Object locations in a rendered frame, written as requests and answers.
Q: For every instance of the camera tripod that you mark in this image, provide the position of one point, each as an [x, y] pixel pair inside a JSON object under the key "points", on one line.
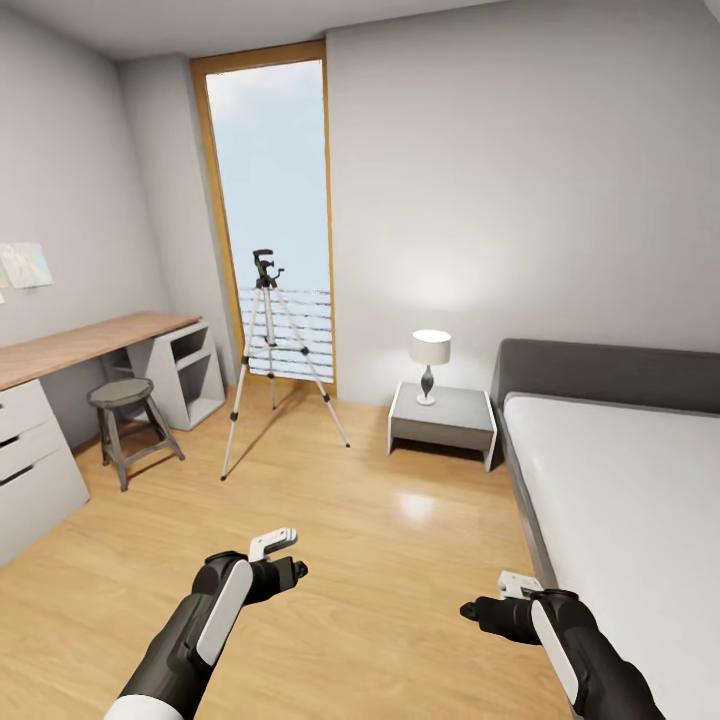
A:
{"points": [[264, 282]]}

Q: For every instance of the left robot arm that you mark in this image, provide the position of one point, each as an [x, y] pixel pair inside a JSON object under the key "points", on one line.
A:
{"points": [[174, 674]]}

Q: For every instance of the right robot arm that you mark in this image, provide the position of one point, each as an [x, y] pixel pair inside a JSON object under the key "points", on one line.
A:
{"points": [[599, 684]]}

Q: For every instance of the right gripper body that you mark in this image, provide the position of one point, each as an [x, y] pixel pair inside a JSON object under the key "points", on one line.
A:
{"points": [[498, 616]]}

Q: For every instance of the nightstand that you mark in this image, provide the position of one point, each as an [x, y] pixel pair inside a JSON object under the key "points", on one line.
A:
{"points": [[458, 417]]}

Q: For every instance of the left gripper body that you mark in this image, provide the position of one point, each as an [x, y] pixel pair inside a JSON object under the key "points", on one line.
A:
{"points": [[279, 577]]}

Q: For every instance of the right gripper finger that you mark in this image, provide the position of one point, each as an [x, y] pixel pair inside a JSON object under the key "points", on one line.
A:
{"points": [[470, 611]]}

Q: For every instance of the table lamp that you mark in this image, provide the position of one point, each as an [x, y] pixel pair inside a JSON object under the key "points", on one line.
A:
{"points": [[430, 348]]}

